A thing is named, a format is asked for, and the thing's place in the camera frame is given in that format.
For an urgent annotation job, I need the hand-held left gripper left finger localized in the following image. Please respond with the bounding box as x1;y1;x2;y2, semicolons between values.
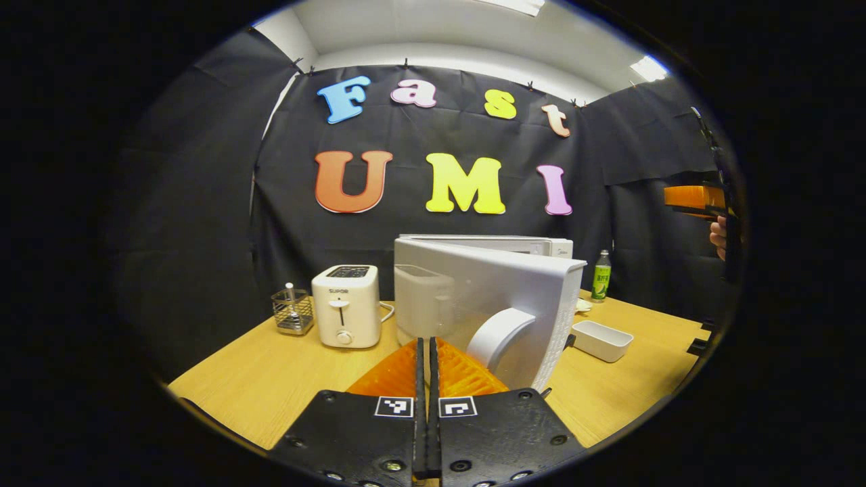
269;337;427;487

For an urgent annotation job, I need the white toaster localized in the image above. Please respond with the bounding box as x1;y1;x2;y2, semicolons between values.
311;264;382;350

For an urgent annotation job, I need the small ceiling light panel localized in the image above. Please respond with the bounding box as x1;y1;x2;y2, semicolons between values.
631;55;670;83

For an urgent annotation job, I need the white microwave oven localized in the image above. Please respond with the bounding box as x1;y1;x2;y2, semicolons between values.
394;234;588;393

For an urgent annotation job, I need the black backdrop cloth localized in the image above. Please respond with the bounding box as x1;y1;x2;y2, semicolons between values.
118;27;745;379

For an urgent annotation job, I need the green drink bottle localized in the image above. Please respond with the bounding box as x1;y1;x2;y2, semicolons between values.
591;250;612;303

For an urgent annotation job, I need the long ceiling light panel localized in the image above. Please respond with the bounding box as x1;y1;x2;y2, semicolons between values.
474;0;546;17

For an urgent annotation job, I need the wire mesh utensil holder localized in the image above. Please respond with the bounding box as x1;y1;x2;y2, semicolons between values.
271;283;315;336

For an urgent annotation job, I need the white rectangular dish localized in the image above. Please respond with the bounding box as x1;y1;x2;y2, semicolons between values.
570;320;635;363

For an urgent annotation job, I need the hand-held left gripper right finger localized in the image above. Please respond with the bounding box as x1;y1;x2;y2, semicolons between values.
428;336;587;487

